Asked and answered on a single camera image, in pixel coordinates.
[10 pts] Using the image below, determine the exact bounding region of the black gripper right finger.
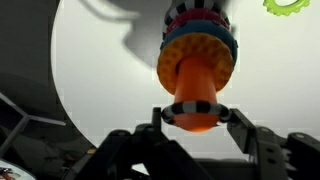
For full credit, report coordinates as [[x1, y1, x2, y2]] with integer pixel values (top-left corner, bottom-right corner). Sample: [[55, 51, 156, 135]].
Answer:
[[227, 109, 320, 180]]

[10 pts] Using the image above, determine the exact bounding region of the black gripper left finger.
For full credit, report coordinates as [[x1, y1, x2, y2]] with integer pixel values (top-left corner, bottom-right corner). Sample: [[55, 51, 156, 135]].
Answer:
[[63, 107, 214, 180]]

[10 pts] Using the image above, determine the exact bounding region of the large black white striped ring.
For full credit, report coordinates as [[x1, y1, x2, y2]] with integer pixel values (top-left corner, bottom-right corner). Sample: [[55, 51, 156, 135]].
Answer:
[[163, 0, 231, 26]]

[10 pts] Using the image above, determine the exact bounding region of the red stacking ring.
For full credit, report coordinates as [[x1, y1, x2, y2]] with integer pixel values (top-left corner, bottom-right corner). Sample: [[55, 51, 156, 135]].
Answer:
[[165, 8, 231, 34]]

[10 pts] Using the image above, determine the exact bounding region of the orange bumpy ring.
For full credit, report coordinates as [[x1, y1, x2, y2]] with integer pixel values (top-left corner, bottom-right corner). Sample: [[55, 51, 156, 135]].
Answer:
[[156, 32, 235, 96]]

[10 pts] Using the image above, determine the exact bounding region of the white round pedestal table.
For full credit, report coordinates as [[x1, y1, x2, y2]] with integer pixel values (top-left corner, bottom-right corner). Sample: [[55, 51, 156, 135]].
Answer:
[[51, 0, 320, 146]]

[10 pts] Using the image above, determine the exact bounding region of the blue stacking ring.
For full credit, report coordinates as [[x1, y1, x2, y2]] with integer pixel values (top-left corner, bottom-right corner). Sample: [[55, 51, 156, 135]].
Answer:
[[159, 19, 239, 64]]

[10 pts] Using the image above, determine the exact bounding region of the orange stacking rod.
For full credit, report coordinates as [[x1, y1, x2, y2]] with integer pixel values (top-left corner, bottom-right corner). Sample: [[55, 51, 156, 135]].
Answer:
[[173, 56, 218, 132]]

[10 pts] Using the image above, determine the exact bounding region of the green gear ring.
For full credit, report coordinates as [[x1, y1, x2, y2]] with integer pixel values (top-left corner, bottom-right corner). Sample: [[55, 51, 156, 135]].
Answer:
[[262, 0, 311, 17]]

